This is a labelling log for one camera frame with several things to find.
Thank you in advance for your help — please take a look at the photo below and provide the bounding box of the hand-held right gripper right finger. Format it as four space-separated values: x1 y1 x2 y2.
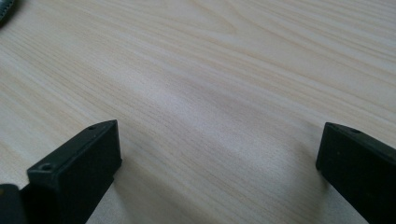
315 121 396 224

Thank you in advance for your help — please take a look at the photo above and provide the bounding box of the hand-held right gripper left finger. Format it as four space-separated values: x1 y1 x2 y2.
19 119 123 224

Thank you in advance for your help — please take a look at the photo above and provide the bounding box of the dark cloth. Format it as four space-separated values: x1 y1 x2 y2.
0 0 20 27

